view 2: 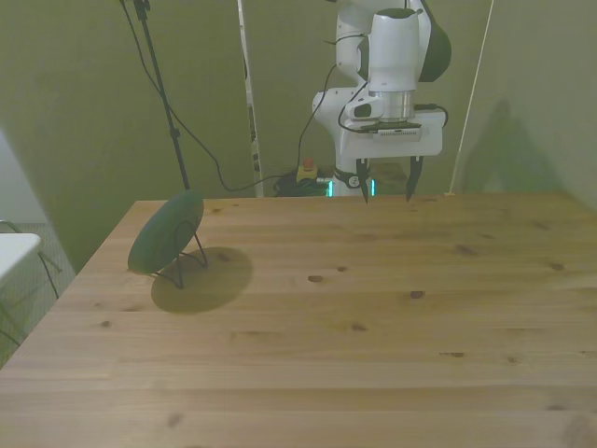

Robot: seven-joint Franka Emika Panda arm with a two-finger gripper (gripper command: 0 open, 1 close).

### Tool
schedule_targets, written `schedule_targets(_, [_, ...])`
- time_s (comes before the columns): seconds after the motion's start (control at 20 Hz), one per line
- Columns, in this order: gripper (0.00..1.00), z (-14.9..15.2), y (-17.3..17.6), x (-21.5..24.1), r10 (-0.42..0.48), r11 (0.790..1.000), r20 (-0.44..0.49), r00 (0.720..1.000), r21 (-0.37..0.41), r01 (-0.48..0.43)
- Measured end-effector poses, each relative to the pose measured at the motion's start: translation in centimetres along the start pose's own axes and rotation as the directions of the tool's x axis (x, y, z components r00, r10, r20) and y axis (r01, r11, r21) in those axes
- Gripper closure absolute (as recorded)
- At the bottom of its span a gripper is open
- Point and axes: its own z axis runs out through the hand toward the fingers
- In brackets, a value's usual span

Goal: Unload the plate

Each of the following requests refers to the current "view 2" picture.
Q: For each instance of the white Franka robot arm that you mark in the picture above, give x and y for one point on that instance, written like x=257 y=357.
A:
x=392 y=46

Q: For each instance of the teal round plate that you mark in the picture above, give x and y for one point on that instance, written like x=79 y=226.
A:
x=158 y=233

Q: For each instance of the white marked vertical strip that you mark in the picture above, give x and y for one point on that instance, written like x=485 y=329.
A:
x=249 y=93

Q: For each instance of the yellow emergency stop button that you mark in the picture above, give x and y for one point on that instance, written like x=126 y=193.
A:
x=307 y=172

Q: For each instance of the white side table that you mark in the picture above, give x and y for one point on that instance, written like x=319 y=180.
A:
x=14 y=252

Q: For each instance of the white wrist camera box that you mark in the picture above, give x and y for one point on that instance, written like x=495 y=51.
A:
x=364 y=110

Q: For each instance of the black camera stand pole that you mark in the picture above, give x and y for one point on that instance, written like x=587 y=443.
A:
x=161 y=88

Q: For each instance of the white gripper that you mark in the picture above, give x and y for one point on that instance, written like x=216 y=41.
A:
x=396 y=147

